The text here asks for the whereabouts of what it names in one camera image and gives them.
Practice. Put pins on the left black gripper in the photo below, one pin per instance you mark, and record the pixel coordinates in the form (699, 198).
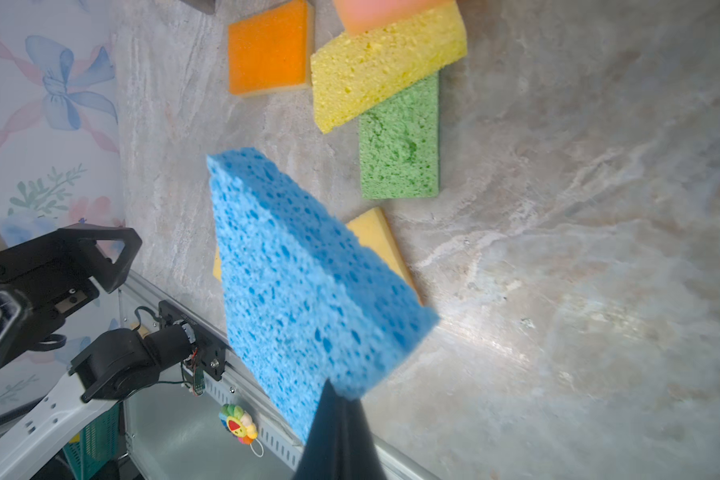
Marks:
(35, 304)

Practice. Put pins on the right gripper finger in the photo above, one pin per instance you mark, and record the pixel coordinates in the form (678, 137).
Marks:
(340, 444)

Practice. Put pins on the blue sponge front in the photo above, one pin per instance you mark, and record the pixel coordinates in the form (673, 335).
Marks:
(306, 304)

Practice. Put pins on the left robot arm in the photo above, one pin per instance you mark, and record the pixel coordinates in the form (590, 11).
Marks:
(112, 367)

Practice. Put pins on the white two-tier metal shelf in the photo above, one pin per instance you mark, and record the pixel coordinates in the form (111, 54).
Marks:
(207, 7)

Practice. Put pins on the colourful flower toy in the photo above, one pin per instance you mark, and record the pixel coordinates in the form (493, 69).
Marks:
(240, 424)

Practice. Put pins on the orange sponge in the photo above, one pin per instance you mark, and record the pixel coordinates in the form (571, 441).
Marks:
(270, 51)

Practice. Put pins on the green sponge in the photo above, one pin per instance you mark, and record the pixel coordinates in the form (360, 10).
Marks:
(399, 144)

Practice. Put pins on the light yellow cellulose sponge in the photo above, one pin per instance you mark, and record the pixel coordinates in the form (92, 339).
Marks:
(352, 74)

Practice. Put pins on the pink sponge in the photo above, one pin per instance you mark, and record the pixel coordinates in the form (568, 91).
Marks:
(359, 16)

